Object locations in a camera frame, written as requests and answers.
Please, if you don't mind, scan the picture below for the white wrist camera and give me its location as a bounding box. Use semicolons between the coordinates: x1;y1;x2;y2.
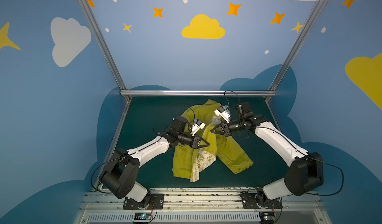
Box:
214;105;231;124
191;119;206;136

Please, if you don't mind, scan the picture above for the aluminium frame post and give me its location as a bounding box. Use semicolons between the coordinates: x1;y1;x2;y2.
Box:
265;0;329;103
77;0;126;91

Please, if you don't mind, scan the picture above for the green circuit board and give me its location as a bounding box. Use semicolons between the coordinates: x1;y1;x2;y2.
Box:
259;212;276;224
133;212;153;223

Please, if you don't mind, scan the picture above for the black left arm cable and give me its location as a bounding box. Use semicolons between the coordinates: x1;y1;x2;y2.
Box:
90;156;132;194

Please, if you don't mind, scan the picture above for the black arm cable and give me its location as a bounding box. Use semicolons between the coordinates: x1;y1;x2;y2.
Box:
90;156;132;194
259;125;345;197

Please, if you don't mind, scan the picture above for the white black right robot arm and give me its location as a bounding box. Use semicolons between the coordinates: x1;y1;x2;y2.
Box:
214;102;324;206

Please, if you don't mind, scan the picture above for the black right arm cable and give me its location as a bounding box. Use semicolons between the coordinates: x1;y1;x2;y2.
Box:
259;125;345;197

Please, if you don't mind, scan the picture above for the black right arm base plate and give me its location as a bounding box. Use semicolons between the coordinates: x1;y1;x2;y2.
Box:
239;191;283;209

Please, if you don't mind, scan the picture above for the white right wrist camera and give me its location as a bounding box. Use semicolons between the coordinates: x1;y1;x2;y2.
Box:
214;105;231;124

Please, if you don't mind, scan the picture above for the lime green jacket printed lining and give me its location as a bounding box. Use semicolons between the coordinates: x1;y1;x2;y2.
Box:
172;99;253;182

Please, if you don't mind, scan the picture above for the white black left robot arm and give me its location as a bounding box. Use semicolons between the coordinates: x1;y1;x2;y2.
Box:
99;116;210;205

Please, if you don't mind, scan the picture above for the right green circuit board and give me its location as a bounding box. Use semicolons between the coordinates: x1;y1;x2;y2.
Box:
259;212;276;224

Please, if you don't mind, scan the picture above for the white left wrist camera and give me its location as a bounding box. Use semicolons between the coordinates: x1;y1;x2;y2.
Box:
191;119;206;136

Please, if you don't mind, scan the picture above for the left green circuit board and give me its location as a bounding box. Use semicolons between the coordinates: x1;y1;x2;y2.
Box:
133;212;153;223

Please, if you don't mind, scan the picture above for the aluminium right frame post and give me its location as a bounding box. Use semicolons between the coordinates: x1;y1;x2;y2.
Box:
265;0;329;103

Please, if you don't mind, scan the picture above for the aluminium rear frame bar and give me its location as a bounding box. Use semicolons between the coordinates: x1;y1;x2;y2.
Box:
120;89;277;97

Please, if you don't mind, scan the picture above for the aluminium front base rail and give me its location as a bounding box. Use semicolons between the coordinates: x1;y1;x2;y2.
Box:
74;187;331;224

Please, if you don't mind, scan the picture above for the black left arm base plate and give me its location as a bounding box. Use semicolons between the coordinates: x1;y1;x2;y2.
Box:
122;193;164;210

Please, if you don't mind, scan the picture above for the aluminium left frame post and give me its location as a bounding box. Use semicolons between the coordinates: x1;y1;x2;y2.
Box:
77;0;126;91

